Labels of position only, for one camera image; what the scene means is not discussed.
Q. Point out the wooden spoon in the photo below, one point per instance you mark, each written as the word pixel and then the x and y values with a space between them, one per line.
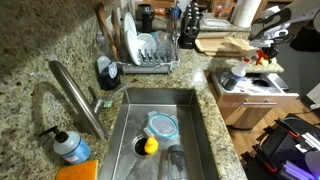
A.
pixel 116 30
pixel 104 23

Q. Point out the blue rimmed container lid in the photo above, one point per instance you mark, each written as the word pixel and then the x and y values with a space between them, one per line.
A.
pixel 162 126

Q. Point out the black knife block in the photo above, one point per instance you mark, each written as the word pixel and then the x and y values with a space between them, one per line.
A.
pixel 190 38

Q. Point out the dark soap dispenser white label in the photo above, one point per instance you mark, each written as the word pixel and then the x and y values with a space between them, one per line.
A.
pixel 109 76

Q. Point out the grey dish rack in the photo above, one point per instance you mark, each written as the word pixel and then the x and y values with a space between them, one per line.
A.
pixel 150 65

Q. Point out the stainless steel faucet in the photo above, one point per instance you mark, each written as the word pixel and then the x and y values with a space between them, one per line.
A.
pixel 76 96

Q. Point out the open wooden drawer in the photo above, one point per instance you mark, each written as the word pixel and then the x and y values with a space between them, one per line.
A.
pixel 233 100

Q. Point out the black tumbler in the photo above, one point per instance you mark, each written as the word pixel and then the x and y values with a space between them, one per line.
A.
pixel 146 18

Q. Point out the blue soap pump bottle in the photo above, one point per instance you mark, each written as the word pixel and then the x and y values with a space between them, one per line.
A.
pixel 73 148

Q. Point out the clear drinking glass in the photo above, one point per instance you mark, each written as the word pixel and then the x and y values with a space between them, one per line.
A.
pixel 163 41

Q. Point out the clear plastic container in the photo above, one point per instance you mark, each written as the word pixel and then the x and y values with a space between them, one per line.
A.
pixel 216 22

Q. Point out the small green scrubber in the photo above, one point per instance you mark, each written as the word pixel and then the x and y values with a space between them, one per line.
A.
pixel 107 104

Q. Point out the black robot cart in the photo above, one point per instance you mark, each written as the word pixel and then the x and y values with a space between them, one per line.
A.
pixel 283 150

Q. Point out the yellow rubber duck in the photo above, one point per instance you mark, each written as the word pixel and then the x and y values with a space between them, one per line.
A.
pixel 151 146

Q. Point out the clear bottle dark lid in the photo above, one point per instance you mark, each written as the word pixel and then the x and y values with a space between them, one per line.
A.
pixel 176 163

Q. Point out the wooden cutting board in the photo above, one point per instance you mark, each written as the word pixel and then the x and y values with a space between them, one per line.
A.
pixel 233 54
pixel 220 45

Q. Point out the large white plate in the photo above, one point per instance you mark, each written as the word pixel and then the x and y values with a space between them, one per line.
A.
pixel 130 36

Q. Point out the yellow sponge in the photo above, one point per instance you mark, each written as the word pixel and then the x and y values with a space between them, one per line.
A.
pixel 274 61

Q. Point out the orange sponge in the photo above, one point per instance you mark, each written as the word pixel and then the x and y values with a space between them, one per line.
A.
pixel 78 171

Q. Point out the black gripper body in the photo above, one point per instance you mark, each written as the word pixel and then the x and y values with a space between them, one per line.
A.
pixel 272 47

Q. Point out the clear plastic bag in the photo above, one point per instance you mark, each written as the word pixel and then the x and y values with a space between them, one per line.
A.
pixel 246 87

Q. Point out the white paper towel roll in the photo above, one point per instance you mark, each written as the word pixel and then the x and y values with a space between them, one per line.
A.
pixel 247 13

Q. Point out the stainless steel sink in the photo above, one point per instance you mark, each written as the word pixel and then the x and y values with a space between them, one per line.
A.
pixel 186 133

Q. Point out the white spray bottle red trigger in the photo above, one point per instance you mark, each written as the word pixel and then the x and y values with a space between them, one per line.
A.
pixel 236 75

